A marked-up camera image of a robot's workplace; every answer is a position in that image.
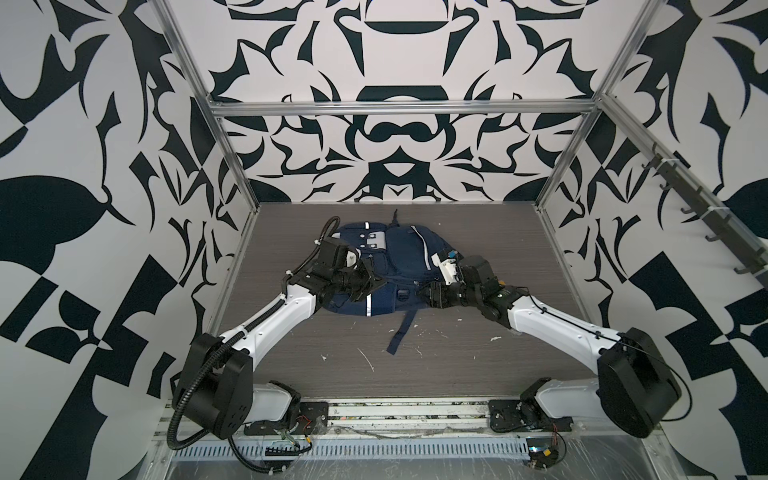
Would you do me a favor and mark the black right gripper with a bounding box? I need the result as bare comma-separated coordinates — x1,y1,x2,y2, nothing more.
415,278,484,309

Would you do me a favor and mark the navy blue backpack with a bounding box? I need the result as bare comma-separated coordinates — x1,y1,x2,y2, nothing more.
325,218,463,355

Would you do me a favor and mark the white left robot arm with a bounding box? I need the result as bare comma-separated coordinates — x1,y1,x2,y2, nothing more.
166,237,387,450

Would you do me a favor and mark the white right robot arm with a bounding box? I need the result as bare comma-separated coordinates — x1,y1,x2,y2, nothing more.
420,252,687,438

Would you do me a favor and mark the small green circuit board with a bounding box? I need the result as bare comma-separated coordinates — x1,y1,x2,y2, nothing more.
526,435,568,471

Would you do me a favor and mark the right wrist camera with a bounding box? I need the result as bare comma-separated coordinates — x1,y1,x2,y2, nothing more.
431,250,459,285

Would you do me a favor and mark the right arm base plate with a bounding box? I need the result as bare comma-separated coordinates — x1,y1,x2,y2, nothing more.
488,399,573,433

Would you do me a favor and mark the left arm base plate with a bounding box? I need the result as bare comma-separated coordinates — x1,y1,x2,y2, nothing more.
244,401,330,436

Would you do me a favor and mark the white slotted cable duct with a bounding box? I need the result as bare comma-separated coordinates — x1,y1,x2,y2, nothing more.
172,437,529,461

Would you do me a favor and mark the black corrugated cable hose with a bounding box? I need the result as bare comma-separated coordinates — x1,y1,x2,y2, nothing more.
166,338,241,451

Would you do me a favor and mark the grey wall hook rack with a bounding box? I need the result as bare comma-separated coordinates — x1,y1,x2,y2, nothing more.
640,143,767,289

